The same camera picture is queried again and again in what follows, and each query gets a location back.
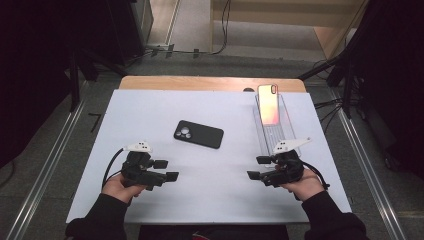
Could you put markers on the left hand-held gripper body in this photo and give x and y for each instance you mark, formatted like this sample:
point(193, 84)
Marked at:
point(138, 170)

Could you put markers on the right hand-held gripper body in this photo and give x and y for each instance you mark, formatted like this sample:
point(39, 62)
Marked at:
point(286, 170)

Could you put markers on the clear plastic tray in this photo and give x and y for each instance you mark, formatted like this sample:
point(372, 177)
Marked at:
point(276, 136)

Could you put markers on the iridescent pink phone case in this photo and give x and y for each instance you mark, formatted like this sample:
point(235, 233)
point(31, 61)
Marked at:
point(268, 105)

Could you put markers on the person's right hand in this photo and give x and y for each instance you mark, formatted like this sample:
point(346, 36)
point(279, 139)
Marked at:
point(305, 186)

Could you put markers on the person's left hand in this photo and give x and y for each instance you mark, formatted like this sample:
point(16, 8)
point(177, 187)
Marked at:
point(116, 190)

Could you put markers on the black phone case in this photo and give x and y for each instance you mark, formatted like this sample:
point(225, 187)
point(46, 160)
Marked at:
point(201, 135)

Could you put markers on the wooden table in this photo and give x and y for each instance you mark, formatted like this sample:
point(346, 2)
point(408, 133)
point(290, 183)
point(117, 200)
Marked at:
point(200, 83)

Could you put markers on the black metal stand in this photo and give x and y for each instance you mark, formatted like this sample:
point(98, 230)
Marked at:
point(346, 76)
point(75, 83)

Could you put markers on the black cabinet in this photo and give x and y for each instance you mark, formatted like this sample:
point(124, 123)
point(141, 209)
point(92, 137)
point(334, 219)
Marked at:
point(133, 30)

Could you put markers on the dark curtain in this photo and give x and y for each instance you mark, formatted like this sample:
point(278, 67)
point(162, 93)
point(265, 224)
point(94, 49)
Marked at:
point(30, 66)
point(393, 83)

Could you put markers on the light wooden shelf unit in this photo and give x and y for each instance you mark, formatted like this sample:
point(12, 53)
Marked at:
point(283, 16)

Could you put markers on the aluminium floor rail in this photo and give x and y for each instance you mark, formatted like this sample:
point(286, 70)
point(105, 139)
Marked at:
point(370, 166)
point(50, 166)

